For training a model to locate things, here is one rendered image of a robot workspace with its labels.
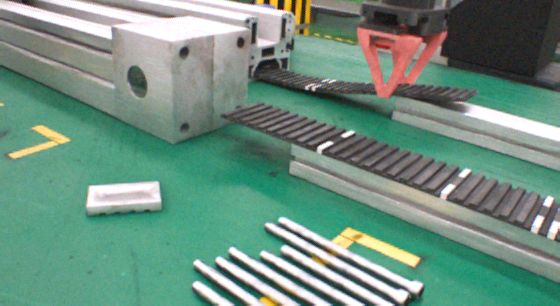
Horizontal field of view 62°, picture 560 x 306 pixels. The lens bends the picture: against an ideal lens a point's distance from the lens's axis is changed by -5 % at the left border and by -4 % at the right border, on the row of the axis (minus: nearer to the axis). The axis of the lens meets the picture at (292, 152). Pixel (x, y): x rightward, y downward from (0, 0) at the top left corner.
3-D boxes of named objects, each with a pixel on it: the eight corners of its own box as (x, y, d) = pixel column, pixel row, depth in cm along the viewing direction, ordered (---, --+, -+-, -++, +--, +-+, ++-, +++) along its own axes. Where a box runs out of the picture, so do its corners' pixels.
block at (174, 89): (261, 113, 53) (266, 26, 49) (173, 144, 44) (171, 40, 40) (204, 94, 58) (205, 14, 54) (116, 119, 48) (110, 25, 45)
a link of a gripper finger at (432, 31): (358, 89, 55) (369, 6, 52) (386, 79, 61) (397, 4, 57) (412, 104, 52) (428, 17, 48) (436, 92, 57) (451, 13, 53)
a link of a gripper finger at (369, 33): (347, 93, 53) (357, 7, 50) (377, 83, 59) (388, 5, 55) (402, 109, 50) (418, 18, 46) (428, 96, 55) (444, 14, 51)
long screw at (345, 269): (410, 304, 26) (413, 290, 26) (401, 313, 26) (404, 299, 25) (272, 229, 33) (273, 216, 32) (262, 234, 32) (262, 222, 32)
